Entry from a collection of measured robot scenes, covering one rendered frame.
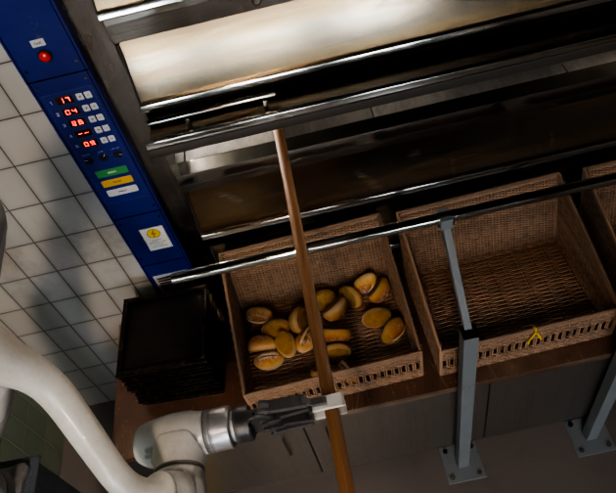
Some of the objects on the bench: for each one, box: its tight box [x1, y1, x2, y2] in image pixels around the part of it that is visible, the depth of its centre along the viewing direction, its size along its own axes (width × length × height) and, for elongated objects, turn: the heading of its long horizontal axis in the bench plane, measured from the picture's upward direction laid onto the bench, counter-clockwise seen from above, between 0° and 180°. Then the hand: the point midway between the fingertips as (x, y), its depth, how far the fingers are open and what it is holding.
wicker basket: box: [395, 171, 616, 376], centre depth 200 cm, size 49×56×28 cm
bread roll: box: [362, 307, 391, 328], centre depth 209 cm, size 6×10×7 cm
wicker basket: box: [218, 212, 424, 410], centre depth 202 cm, size 49×56×28 cm
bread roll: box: [323, 296, 347, 321], centre depth 213 cm, size 6×10×7 cm
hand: (329, 405), depth 131 cm, fingers closed on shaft, 3 cm apart
